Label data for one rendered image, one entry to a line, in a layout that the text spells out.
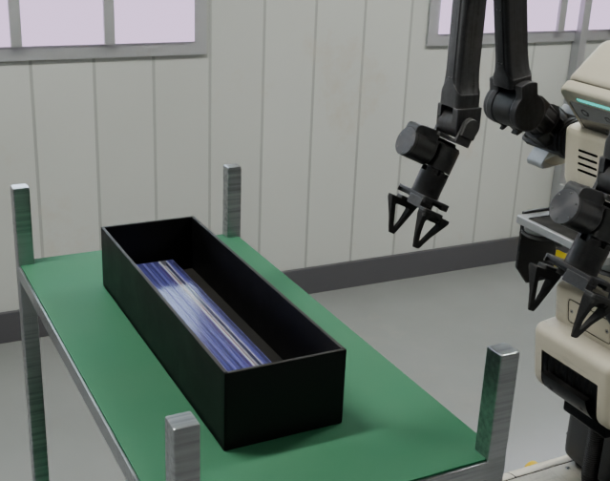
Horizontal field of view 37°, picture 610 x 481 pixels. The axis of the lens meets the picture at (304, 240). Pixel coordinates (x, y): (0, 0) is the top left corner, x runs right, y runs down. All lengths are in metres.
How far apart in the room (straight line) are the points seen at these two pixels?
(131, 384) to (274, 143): 2.45
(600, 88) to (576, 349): 0.52
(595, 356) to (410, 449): 0.74
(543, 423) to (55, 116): 2.00
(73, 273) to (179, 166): 1.89
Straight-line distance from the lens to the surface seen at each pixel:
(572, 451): 2.47
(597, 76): 1.78
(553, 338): 1.96
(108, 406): 1.31
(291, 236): 3.88
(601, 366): 1.87
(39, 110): 3.40
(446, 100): 1.82
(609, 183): 1.52
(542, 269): 1.55
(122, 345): 1.47
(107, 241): 1.61
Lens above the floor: 1.61
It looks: 20 degrees down
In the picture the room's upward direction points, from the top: 2 degrees clockwise
